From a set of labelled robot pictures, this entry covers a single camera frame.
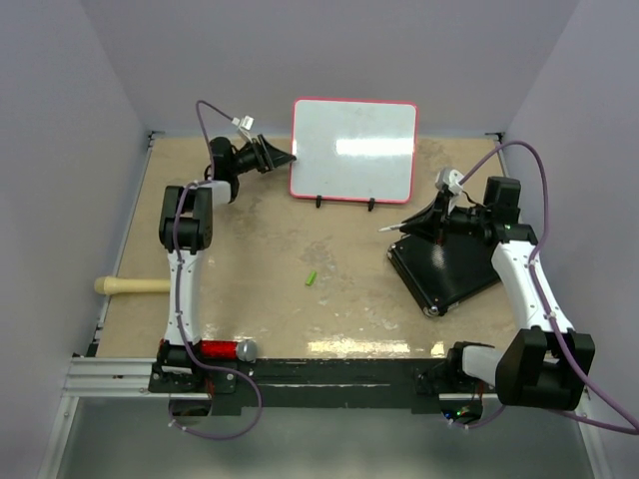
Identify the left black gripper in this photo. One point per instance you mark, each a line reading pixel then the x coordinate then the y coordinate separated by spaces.
pixel 267 156

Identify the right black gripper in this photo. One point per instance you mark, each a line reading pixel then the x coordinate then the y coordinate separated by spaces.
pixel 429 224

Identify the white whiteboard marker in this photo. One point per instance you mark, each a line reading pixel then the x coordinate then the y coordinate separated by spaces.
pixel 390 228

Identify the pink framed whiteboard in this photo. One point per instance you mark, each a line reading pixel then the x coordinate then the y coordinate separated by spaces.
pixel 353 150

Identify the green marker cap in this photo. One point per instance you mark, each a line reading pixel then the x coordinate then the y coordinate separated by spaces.
pixel 311 278

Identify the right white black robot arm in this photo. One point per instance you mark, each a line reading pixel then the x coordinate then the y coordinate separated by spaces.
pixel 541 366

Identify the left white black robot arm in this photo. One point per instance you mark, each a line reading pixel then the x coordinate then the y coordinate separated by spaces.
pixel 185 362

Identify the black hard case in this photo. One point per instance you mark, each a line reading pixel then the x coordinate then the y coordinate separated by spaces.
pixel 440 276

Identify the red cylinder with grey cap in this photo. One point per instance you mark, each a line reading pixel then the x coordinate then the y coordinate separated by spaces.
pixel 244 350

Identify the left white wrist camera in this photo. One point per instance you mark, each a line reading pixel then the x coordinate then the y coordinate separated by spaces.
pixel 244 126

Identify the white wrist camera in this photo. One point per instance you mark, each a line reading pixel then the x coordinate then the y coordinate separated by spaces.
pixel 244 126
pixel 450 179

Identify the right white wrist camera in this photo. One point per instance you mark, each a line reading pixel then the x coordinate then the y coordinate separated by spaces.
pixel 450 179

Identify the wire whiteboard stand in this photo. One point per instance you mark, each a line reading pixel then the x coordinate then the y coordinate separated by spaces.
pixel 370 204

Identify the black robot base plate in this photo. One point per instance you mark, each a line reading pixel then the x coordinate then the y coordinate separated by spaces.
pixel 416 385

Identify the wooden pestle handle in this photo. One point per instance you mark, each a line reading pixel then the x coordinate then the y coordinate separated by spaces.
pixel 112 285

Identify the aluminium rail frame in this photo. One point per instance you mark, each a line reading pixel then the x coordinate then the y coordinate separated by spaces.
pixel 91 377

